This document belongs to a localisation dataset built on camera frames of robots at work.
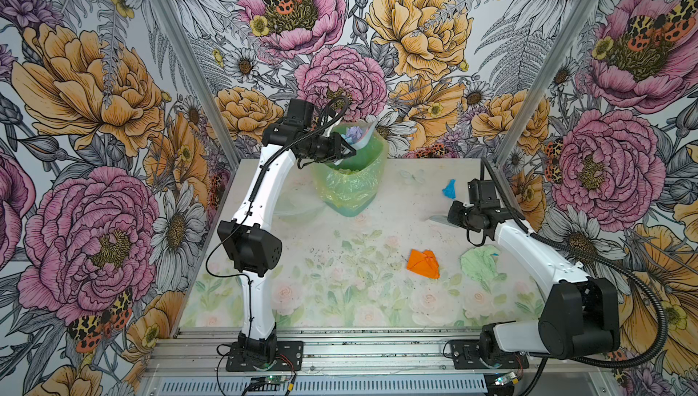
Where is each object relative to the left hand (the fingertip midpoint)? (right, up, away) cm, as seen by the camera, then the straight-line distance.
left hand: (351, 160), depth 79 cm
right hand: (+32, -19, +9) cm, 38 cm away
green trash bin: (-3, -17, +25) cm, 31 cm away
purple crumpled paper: (+1, +9, +5) cm, 10 cm away
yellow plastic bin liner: (+1, -6, +3) cm, 7 cm away
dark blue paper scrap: (+39, -9, +33) cm, 52 cm away
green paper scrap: (+41, -32, +11) cm, 54 cm away
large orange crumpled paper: (+24, -33, +13) cm, 43 cm away
